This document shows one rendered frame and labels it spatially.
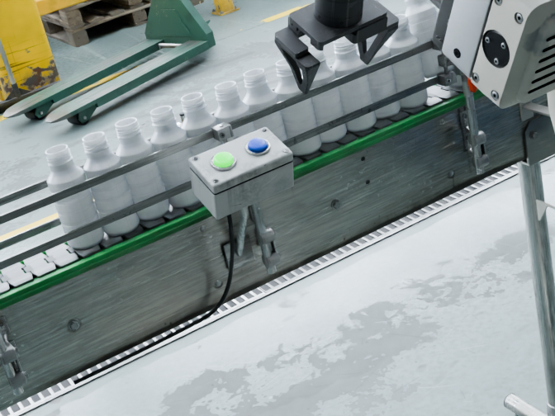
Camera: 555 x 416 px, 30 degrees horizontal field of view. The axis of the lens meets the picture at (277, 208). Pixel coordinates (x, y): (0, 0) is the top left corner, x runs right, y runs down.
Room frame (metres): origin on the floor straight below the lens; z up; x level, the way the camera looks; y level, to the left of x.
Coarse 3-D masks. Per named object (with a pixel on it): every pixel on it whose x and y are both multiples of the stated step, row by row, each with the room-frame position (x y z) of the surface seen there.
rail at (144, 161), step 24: (360, 72) 1.70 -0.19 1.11; (312, 96) 1.66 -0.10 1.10; (240, 120) 1.60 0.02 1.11; (336, 120) 1.68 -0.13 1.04; (192, 144) 1.57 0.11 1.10; (288, 144) 1.64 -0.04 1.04; (120, 168) 1.51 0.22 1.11; (24, 192) 1.52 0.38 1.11; (72, 192) 1.48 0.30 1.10; (168, 192) 1.54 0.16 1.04; (0, 216) 1.43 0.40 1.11; (120, 216) 1.50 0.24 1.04; (48, 240) 1.46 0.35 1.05; (0, 264) 1.42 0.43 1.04
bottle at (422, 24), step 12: (408, 0) 1.82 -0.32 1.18; (420, 0) 1.81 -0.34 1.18; (408, 12) 1.81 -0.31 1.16; (420, 12) 1.79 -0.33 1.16; (432, 12) 1.80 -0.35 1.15; (408, 24) 1.81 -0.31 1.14; (420, 24) 1.79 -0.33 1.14; (432, 24) 1.79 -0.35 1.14; (420, 36) 1.79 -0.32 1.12; (432, 36) 1.78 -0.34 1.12; (432, 60) 1.77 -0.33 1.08; (432, 72) 1.77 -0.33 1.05
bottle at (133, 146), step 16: (128, 128) 1.55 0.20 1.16; (128, 144) 1.55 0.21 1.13; (144, 144) 1.56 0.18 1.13; (128, 160) 1.54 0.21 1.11; (128, 176) 1.55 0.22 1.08; (144, 176) 1.54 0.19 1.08; (160, 176) 1.57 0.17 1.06; (144, 192) 1.54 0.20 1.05; (160, 192) 1.55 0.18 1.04; (160, 208) 1.55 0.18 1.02
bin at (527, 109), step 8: (520, 104) 1.82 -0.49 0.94; (528, 104) 1.82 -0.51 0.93; (536, 104) 1.81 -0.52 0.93; (520, 112) 1.82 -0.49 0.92; (528, 112) 1.82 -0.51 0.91; (536, 112) 1.78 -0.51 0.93; (544, 112) 1.76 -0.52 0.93; (536, 200) 1.82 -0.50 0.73; (544, 208) 1.80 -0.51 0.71; (552, 208) 1.78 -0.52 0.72
